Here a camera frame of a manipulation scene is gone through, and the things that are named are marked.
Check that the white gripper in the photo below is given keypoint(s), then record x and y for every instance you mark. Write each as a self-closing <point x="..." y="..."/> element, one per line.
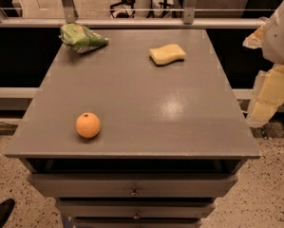
<point x="280" y="37"/>

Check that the orange fruit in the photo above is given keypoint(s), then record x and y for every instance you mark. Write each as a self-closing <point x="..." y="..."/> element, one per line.
<point x="88" y="125"/>

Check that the yellow sponge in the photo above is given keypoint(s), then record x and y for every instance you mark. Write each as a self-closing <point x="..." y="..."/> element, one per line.
<point x="167" y="54"/>

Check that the grey drawer cabinet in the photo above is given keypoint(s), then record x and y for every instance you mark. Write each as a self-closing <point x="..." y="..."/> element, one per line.
<point x="178" y="119"/>

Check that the black office chair base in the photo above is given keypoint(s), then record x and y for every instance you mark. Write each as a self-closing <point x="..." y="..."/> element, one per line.
<point x="141" y="8"/>

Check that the green chip bag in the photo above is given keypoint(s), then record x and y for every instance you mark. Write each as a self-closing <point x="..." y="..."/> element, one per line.
<point x="80" y="38"/>

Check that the middle grey drawer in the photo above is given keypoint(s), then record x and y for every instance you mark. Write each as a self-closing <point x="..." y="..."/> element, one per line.
<point x="141" y="208"/>

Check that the grey drawer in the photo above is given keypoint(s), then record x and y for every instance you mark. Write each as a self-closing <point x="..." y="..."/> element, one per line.
<point x="132" y="186"/>
<point x="136" y="223"/>
<point x="141" y="208"/>

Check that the bottom grey drawer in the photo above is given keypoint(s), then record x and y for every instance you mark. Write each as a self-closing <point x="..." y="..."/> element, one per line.
<point x="136" y="223"/>

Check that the top grey drawer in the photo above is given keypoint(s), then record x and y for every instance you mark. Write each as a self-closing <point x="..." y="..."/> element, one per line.
<point x="132" y="186"/>

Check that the metal railing bar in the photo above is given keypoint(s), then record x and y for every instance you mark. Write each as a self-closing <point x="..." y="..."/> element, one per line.
<point x="198" y="23"/>

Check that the black shoe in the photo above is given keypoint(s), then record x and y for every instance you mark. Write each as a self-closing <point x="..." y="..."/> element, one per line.
<point x="6" y="208"/>

